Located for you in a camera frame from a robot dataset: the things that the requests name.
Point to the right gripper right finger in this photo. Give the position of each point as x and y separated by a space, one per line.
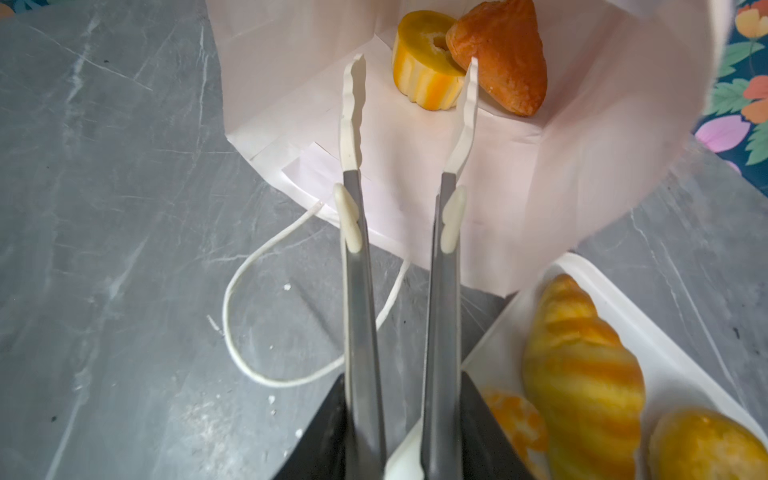
486 452

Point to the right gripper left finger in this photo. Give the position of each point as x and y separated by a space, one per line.
320 452

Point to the yellow fake ring bread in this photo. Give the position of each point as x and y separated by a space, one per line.
522 425

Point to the yellow fake croissant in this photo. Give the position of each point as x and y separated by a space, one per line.
588 387

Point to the yellow fake bagel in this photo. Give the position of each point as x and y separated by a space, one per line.
698 443

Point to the red white paper bag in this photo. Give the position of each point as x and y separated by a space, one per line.
308 93

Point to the yellow fluted fake cake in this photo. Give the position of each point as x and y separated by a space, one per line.
423 68

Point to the orange brown fake bread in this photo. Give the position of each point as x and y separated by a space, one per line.
503 37

